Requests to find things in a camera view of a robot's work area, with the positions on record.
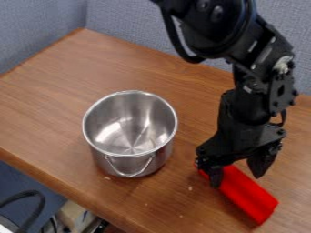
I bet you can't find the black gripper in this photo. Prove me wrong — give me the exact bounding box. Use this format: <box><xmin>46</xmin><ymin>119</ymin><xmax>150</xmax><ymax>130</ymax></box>
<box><xmin>197</xmin><ymin>91</ymin><xmax>286</xmax><ymax>188</ymax></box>

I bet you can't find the red block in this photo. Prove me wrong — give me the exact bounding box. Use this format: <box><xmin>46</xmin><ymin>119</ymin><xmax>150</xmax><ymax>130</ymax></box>
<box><xmin>194</xmin><ymin>163</ymin><xmax>281</xmax><ymax>226</ymax></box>

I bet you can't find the black cable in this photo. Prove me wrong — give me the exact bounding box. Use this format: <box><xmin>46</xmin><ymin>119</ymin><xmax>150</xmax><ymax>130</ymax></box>
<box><xmin>0</xmin><ymin>189</ymin><xmax>47</xmax><ymax>233</ymax></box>

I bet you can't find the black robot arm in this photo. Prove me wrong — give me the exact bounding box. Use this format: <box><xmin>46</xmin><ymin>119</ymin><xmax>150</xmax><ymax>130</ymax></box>
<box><xmin>150</xmin><ymin>0</ymin><xmax>298</xmax><ymax>188</ymax></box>

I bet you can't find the metal pot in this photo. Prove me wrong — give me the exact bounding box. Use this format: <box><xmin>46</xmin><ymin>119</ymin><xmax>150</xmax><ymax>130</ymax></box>
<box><xmin>82</xmin><ymin>90</ymin><xmax>179</xmax><ymax>178</ymax></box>

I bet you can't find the beige box under table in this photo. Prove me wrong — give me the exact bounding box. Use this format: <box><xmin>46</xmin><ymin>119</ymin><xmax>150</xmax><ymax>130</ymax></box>
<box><xmin>56</xmin><ymin>200</ymin><xmax>100</xmax><ymax>233</ymax></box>

